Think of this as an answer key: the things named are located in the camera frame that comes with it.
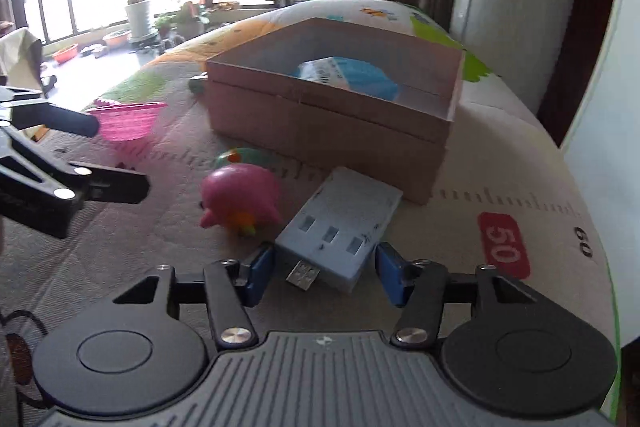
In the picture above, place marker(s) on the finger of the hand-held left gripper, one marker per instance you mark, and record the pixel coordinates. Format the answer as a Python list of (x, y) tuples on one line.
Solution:
[(75, 122), (117, 187)]

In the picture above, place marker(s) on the small green potted plant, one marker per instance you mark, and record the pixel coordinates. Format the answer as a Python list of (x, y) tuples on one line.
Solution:
[(163, 26)]

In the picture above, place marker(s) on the pink flower pot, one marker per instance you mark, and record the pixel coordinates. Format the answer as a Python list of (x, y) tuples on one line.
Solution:
[(117, 39)]

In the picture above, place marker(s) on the pink flowering plant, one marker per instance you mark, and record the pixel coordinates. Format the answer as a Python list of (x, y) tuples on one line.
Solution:
[(190, 19)]

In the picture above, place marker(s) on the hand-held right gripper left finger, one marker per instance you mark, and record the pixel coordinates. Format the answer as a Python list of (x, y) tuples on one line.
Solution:
[(260, 274)]

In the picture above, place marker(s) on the pink toy bird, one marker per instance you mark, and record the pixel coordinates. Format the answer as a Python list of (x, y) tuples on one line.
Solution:
[(240, 194)]

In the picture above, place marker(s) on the orange flower pot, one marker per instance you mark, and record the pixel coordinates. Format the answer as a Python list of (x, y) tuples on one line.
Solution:
[(66, 54)]

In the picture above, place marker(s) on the white usb hub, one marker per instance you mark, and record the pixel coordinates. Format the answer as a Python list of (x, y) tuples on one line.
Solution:
[(340, 227)]

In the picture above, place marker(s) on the white plant pot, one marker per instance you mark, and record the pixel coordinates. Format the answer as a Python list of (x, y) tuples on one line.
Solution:
[(138, 19)]

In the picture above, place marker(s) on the beige sofa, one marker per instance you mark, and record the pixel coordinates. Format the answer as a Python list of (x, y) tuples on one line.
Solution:
[(15, 52)]

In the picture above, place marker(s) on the blue and white packet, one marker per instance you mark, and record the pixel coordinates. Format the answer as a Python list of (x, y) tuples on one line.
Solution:
[(360, 79)]

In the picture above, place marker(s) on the pink plastic basket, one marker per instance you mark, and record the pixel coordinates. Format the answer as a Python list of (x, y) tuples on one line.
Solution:
[(130, 124)]

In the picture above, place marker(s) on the teal toy ball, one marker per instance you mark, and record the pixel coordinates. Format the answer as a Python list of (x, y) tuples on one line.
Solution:
[(245, 155)]

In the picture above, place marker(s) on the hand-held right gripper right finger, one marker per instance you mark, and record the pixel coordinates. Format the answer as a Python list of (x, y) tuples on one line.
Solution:
[(390, 274)]

